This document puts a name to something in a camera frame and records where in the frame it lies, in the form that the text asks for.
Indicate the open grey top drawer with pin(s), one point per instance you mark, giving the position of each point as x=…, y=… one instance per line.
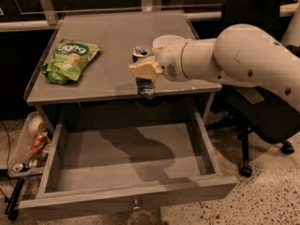
x=99, y=166

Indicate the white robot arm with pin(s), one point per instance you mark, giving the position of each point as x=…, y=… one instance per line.
x=243, y=55

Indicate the green snack bag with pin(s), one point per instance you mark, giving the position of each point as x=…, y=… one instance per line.
x=69, y=60

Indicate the orange soda can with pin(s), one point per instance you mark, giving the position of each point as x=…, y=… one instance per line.
x=37, y=146

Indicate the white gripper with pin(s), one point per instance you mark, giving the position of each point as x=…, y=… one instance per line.
x=170, y=60

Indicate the clear plastic bin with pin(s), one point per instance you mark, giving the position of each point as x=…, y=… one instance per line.
x=36, y=163

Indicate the metal rail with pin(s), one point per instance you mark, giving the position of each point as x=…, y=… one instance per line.
x=285, y=11

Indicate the dark can in bin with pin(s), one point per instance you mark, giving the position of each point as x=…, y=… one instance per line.
x=20, y=167

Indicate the white round object in bin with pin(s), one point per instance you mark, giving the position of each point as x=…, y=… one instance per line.
x=36, y=126

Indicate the black stand leg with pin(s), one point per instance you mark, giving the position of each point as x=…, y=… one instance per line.
x=11, y=211

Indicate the black office chair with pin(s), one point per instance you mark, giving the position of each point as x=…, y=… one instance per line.
x=254, y=109

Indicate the silver blue redbull can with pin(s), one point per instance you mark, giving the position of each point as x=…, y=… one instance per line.
x=145, y=87

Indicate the grey cabinet table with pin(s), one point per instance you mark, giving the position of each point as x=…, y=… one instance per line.
x=107, y=77

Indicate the white ceramic bowl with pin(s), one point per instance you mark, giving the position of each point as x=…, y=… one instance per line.
x=164, y=40

